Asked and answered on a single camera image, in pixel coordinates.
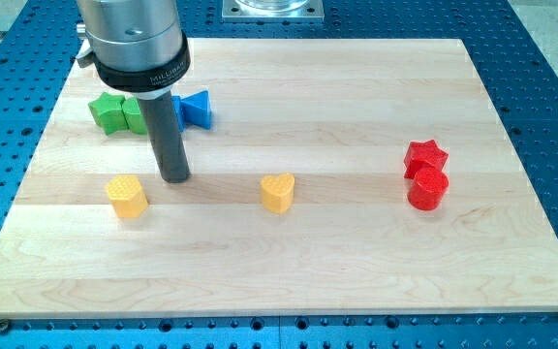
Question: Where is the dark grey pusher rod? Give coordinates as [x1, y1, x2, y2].
[137, 92, 190, 183]

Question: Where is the black tool changer ring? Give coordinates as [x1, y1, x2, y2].
[93, 32, 191, 94]

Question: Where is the yellow hexagon block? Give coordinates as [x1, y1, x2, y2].
[105, 174, 148, 218]

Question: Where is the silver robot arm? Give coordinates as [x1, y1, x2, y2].
[77, 0, 191, 183]

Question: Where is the wooden board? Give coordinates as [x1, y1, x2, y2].
[0, 38, 558, 319]

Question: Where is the blue cube block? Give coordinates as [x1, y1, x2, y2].
[171, 95, 185, 132]

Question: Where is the blue triangle block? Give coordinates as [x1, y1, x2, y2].
[181, 90, 212, 130]

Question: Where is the green star block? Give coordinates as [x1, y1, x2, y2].
[88, 92, 128, 135]

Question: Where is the yellow heart block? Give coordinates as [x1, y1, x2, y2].
[260, 173, 295, 214]

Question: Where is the red star block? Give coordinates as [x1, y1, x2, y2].
[403, 140, 449, 179]

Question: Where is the red cylinder block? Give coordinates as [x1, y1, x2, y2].
[407, 168, 450, 210]

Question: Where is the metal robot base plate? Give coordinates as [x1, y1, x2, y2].
[221, 0, 325, 23]

